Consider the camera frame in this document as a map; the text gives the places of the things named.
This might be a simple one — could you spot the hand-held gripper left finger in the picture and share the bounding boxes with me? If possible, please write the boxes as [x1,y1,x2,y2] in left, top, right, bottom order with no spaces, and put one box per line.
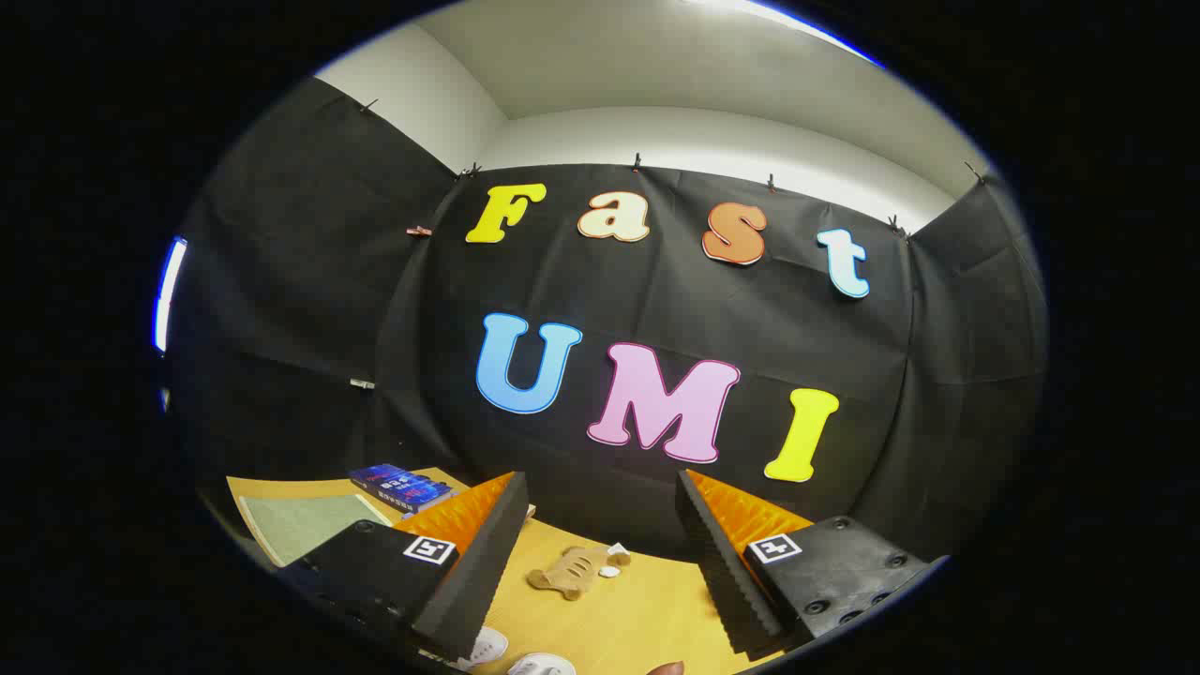
[281,471,531,665]

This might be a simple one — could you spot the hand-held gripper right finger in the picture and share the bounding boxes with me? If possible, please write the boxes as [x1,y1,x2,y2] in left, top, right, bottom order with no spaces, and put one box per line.
[675,469,950,659]

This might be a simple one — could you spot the white canvas shoe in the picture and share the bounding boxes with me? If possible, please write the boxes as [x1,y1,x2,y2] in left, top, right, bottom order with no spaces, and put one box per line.
[507,652,578,675]
[457,626,510,672]

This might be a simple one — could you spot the cream fabric storage box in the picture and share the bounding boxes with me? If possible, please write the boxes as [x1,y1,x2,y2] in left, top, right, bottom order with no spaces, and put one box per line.
[237,493,392,569]

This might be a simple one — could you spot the brown plush toy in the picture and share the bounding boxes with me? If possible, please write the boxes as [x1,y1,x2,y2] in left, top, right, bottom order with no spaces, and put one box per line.
[526,543,632,602]

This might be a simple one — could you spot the dark blue book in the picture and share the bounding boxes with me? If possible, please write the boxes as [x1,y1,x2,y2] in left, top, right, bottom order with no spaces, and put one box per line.
[349,463,455,516]

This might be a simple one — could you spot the row of black clips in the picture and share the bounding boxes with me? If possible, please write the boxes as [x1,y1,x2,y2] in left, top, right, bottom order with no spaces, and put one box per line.
[359,97,987,237]

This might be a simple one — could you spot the white light strip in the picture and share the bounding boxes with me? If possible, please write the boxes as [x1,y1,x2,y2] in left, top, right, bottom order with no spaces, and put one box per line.
[153,235,188,355]

